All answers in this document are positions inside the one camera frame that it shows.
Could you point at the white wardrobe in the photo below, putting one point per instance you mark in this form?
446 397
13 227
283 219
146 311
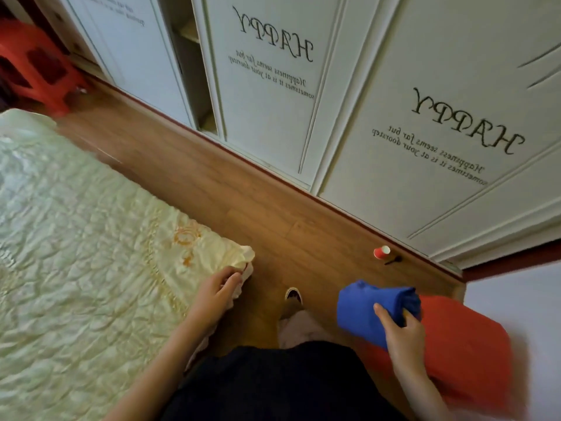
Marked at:
385 48

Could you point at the cream quilted bedspread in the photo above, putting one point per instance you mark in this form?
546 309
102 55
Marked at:
87 249

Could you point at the red paper cup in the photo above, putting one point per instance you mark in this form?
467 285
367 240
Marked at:
381 252

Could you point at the person's left hand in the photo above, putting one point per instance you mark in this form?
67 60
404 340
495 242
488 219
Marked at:
209 300

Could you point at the person's shoe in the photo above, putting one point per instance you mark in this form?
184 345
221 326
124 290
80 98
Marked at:
294 297

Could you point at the person's black top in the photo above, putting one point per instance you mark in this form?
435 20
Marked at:
280 385

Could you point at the person's left fingers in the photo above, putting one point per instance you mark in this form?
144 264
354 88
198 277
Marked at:
228 280

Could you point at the person's right hand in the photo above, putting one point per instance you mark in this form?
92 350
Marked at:
407 348

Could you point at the red plastic stool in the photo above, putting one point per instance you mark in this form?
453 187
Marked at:
37 65

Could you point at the blue cloth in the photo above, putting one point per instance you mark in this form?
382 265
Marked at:
361 309

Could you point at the person's pink trouser leg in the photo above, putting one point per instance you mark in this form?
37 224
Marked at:
304 331

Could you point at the person's left forearm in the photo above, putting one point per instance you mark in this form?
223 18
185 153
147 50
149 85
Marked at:
155 372

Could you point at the person's right forearm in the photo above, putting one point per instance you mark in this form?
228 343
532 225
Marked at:
416 396

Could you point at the person's right thumb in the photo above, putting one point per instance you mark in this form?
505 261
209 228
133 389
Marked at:
384 316

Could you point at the white lettered wardrobe door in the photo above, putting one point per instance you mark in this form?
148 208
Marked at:
442 170
136 52
271 96

